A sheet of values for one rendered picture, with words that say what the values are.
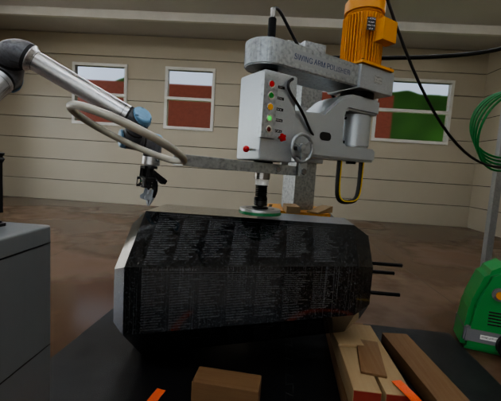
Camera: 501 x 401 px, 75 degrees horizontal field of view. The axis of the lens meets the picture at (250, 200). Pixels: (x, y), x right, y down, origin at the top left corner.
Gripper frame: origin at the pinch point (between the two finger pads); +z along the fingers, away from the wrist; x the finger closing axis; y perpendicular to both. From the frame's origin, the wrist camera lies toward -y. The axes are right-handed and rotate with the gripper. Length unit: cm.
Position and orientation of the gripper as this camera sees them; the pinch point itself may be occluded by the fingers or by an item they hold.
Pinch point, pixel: (149, 203)
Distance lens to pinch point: 184.0
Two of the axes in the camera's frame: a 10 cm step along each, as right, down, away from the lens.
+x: 8.2, 1.5, -5.5
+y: -5.5, -0.2, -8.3
